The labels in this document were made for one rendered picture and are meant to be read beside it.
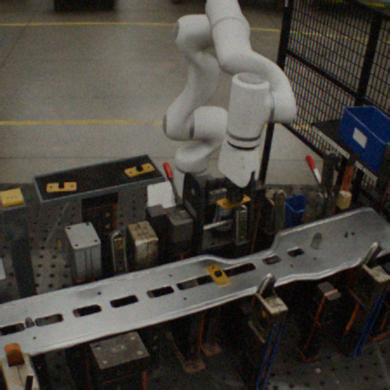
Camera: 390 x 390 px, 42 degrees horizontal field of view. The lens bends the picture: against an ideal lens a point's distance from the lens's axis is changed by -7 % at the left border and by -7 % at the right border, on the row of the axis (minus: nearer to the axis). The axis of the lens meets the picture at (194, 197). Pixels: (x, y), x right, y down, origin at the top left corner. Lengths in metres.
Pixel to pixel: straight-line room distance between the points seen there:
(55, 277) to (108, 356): 0.72
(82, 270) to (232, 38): 0.71
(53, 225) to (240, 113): 1.13
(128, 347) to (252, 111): 0.61
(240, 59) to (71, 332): 0.78
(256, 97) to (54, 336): 0.73
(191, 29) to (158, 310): 0.79
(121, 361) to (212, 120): 0.92
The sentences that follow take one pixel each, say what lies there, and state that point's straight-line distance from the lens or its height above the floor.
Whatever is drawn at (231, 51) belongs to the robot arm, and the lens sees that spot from 1.29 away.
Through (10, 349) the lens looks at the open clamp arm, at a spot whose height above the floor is 1.11.
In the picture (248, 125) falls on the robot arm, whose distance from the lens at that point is 1.20.
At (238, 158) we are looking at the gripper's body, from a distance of 1.26.
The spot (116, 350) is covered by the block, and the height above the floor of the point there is 1.03.
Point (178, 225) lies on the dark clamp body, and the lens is 1.52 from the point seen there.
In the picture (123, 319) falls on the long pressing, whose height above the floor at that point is 1.00.
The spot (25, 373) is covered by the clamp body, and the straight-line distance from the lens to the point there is 1.19.
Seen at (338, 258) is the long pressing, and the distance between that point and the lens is 1.63.
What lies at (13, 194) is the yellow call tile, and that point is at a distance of 1.51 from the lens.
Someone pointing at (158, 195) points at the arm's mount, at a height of 0.80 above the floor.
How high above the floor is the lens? 2.01
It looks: 35 degrees down
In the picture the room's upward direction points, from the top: 5 degrees clockwise
